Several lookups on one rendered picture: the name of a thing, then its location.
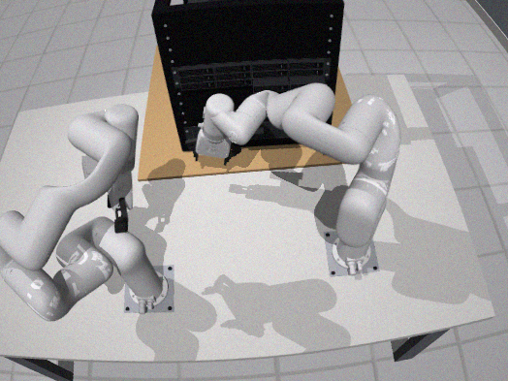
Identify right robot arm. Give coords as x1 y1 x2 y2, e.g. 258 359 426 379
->
198 83 400 276

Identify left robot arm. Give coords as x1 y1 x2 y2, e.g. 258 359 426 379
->
0 104 169 321

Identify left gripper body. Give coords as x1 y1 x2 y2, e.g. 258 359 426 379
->
108 166 135 211

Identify tan flat board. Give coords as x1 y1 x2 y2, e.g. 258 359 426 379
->
138 46 352 181

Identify black metal rack frame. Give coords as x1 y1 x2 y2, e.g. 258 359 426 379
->
151 0 344 151

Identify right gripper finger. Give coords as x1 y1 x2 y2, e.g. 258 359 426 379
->
224 143 241 166
185 138 198 162

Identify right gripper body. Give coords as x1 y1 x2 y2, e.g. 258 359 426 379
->
196 129 231 158

